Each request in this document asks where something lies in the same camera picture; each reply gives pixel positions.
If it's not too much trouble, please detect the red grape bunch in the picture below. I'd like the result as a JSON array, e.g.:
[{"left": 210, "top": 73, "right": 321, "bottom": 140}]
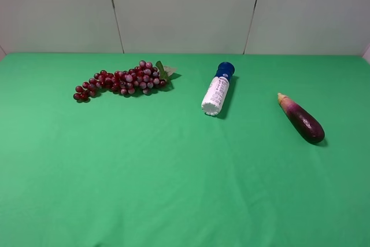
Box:
[{"left": 73, "top": 60, "right": 176, "bottom": 102}]

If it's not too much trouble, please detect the white bottle blue cap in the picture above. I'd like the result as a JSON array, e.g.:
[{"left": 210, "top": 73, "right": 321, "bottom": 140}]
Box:
[{"left": 201, "top": 62, "right": 235, "bottom": 116}]

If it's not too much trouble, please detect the green tablecloth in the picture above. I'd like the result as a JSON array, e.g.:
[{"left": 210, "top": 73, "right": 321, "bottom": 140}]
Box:
[{"left": 1, "top": 53, "right": 369, "bottom": 246}]

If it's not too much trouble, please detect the purple eggplant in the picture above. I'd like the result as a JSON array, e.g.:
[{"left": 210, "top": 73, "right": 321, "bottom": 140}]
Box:
[{"left": 277, "top": 93, "right": 325, "bottom": 144}]

